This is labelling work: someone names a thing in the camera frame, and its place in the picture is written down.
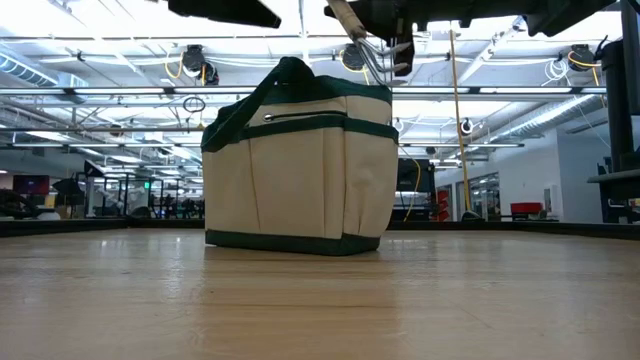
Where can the dark wall screen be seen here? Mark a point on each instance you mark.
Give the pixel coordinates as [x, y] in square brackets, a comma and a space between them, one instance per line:
[31, 185]

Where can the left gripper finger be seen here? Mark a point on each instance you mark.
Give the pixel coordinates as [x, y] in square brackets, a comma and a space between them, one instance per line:
[225, 10]

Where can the beige green canvas gardening bag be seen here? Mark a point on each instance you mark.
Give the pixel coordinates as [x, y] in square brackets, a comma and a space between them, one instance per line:
[300, 190]

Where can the black background screen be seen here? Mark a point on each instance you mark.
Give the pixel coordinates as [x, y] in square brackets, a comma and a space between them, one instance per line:
[415, 175]

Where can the grey monitor desk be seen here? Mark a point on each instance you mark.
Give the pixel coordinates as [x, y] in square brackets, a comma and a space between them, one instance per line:
[615, 182]

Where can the black computer monitor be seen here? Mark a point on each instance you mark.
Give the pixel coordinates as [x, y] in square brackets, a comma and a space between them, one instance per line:
[630, 100]

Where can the silver ventilation duct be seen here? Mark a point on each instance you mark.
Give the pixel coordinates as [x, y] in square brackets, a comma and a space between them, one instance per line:
[30, 70]
[545, 117]

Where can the red plastic bin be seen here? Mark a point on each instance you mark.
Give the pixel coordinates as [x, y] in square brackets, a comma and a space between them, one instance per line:
[526, 208]

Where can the red tool cabinet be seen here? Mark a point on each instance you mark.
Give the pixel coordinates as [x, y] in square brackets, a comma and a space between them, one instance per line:
[442, 205]

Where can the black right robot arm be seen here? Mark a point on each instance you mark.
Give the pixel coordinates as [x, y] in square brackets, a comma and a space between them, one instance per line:
[550, 20]

